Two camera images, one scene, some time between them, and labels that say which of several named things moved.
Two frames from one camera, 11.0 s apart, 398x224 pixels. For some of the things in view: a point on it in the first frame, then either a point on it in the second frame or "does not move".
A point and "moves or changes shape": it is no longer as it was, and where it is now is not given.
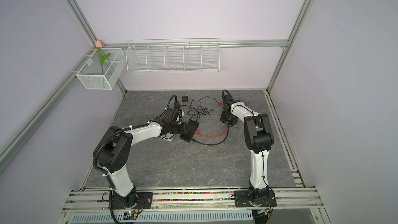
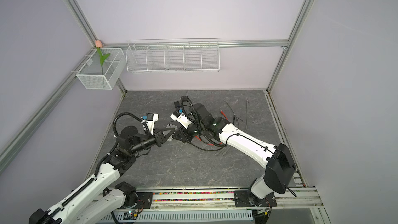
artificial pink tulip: x=98 y=44 does not move
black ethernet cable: x=216 y=143 moves or changes shape
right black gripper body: x=228 y=119 → x=188 y=135
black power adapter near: x=176 y=105 does not move
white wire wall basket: x=173 y=55 does not move
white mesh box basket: x=103 y=69 does not move
